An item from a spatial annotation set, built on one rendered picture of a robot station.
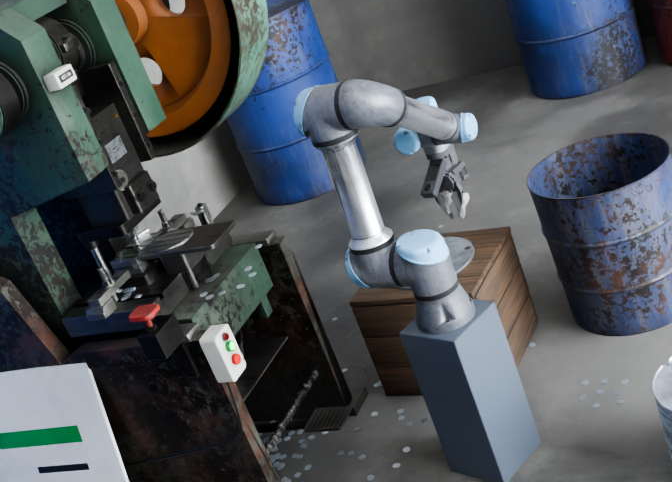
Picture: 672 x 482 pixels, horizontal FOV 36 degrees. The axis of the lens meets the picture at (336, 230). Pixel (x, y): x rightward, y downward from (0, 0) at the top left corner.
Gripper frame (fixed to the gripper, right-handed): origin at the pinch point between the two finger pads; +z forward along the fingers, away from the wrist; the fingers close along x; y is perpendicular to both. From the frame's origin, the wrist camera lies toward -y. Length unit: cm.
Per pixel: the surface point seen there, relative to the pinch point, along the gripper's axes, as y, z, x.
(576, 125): 173, 53, 55
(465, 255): 4.8, 16.5, 4.9
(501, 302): 1.0, 30.3, -5.2
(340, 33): 237, 12, 224
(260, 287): -43, -2, 41
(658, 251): 26, 27, -45
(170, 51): -23, -68, 60
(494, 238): 15.1, 16.8, 0.4
